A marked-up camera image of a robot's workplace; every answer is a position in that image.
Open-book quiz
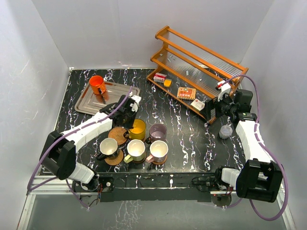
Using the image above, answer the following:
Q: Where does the pink cup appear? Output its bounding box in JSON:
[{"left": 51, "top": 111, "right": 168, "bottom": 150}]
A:
[{"left": 146, "top": 140, "right": 168, "bottom": 163}]

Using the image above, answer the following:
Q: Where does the orange-red cup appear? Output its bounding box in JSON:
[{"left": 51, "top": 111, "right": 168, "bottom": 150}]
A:
[{"left": 89, "top": 75, "right": 106, "bottom": 95}]

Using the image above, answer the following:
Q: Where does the small orange box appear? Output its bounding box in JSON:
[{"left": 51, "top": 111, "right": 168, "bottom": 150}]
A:
[{"left": 164, "top": 79, "right": 172, "bottom": 88}]

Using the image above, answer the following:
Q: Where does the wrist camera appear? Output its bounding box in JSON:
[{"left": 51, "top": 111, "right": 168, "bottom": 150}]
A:
[
  {"left": 215, "top": 80, "right": 231, "bottom": 101},
  {"left": 128, "top": 95, "right": 142, "bottom": 113}
]

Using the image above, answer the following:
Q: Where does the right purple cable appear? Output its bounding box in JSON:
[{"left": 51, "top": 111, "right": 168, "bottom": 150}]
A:
[{"left": 215, "top": 74, "right": 289, "bottom": 221}]

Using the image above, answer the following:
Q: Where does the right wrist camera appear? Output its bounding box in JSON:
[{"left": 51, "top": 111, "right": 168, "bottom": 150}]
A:
[{"left": 215, "top": 80, "right": 231, "bottom": 101}]

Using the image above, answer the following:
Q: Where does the pale green cup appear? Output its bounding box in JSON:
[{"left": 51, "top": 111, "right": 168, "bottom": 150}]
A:
[{"left": 124, "top": 139, "right": 146, "bottom": 163}]

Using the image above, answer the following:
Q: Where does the purple cup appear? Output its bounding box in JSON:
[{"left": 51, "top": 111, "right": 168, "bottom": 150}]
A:
[{"left": 145, "top": 123, "right": 167, "bottom": 144}]

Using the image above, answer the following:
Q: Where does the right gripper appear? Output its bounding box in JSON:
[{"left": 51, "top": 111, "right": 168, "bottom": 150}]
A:
[{"left": 200, "top": 91, "right": 237, "bottom": 121}]

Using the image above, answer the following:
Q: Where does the red white small box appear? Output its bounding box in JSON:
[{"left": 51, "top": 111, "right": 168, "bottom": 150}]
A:
[{"left": 153, "top": 73, "right": 167, "bottom": 83}]

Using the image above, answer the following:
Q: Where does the black cup white inside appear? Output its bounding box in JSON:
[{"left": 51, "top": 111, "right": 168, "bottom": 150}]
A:
[{"left": 96, "top": 138, "right": 119, "bottom": 161}]

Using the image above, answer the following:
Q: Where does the orange spiral notebook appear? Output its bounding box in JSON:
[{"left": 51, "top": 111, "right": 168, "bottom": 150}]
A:
[{"left": 177, "top": 87, "right": 196, "bottom": 100}]

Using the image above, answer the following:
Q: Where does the wooden shelf rack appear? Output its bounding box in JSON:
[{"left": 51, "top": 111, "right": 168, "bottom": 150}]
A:
[{"left": 147, "top": 26, "right": 248, "bottom": 117}]

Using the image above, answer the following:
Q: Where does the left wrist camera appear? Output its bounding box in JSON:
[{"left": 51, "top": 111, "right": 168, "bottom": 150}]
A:
[{"left": 128, "top": 95, "right": 142, "bottom": 113}]

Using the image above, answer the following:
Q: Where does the white stapler box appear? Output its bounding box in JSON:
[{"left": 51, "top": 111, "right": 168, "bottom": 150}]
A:
[{"left": 190, "top": 99, "right": 205, "bottom": 111}]

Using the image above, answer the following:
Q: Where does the yellow cup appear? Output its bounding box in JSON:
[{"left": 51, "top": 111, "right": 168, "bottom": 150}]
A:
[{"left": 124, "top": 119, "right": 146, "bottom": 142}]

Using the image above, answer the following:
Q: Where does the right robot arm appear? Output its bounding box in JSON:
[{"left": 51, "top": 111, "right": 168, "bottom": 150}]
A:
[{"left": 200, "top": 90, "right": 283, "bottom": 203}]

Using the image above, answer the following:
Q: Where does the metal tray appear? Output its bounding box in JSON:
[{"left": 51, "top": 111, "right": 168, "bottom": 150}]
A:
[{"left": 75, "top": 81, "right": 130, "bottom": 115}]

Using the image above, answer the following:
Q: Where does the woven rattan coaster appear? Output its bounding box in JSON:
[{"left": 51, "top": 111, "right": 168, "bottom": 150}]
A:
[
  {"left": 108, "top": 127, "right": 129, "bottom": 145},
  {"left": 105, "top": 149, "right": 124, "bottom": 166}
]

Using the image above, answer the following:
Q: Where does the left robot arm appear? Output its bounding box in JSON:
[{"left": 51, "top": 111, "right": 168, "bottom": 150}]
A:
[{"left": 39, "top": 95, "right": 142, "bottom": 191}]

